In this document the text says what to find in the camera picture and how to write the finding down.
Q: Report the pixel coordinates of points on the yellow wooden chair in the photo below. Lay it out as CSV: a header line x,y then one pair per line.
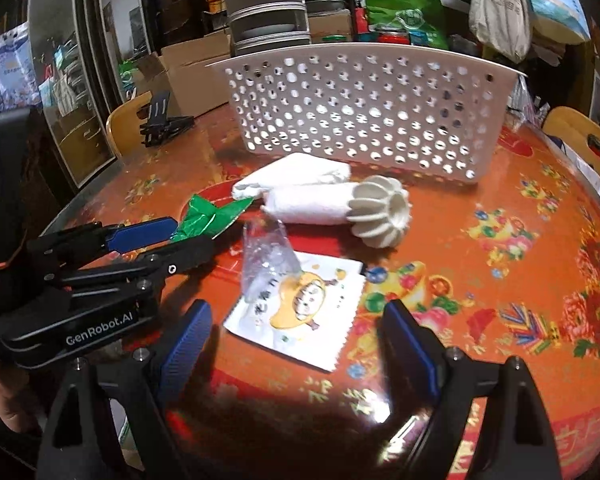
x,y
122,127
575,132

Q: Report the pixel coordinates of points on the white rolled towel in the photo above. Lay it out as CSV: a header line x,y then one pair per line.
x,y
290,172
310,205

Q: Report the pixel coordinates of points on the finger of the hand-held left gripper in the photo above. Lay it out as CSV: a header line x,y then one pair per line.
x,y
180,260
140,235

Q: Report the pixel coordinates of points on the brown cardboard box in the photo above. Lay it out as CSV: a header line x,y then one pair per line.
x,y
195,67

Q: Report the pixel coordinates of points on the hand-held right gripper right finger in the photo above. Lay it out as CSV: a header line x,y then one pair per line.
x,y
410,350

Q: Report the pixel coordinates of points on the black folding phone stand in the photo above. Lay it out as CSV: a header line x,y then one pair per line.
x,y
162,122

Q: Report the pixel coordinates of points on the person's left hand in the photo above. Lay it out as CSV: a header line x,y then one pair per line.
x,y
10,400

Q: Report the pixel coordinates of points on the glass cabinet door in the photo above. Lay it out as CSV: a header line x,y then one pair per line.
x,y
75,85

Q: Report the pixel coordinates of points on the white cartoon print packet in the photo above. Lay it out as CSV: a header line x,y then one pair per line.
x,y
300,325

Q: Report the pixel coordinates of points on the blue printed hanging bag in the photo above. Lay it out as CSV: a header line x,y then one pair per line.
x,y
555,5

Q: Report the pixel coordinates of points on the green plastic bag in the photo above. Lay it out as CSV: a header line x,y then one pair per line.
x,y
410,15

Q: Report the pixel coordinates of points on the clear plastic bag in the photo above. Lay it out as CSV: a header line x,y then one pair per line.
x,y
267,260

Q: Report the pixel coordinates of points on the white ribbed brush roll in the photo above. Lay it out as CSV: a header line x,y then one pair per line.
x,y
380,215

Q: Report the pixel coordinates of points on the red floral tablecloth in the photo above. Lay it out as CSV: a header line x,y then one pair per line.
x,y
480,270

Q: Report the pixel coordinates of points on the striped stacked food container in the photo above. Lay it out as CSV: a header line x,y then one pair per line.
x,y
265,10

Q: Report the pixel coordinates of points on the green plastic wrapper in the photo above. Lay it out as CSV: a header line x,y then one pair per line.
x,y
205,217

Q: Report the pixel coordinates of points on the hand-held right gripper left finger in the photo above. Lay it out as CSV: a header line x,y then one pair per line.
x,y
185,345

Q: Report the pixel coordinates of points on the beige canvas tote bag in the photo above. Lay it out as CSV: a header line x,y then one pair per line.
x,y
500,15

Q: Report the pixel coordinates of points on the white perforated plastic basket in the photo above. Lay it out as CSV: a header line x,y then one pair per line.
x,y
330,52

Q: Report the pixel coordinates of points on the blue and white packet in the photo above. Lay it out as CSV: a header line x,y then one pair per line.
x,y
12,67

